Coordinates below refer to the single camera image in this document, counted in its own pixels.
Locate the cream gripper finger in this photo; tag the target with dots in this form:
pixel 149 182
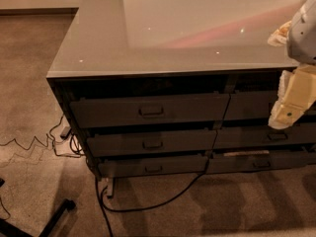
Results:
pixel 296 94

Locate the dark drawer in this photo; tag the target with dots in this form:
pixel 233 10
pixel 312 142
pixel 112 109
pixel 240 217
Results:
pixel 263 136
pixel 149 110
pixel 259 160
pixel 250 105
pixel 151 142
pixel 153 166

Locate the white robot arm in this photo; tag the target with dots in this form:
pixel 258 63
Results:
pixel 299 35

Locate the grey cabinet with glossy top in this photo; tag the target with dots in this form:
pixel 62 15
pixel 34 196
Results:
pixel 147 48

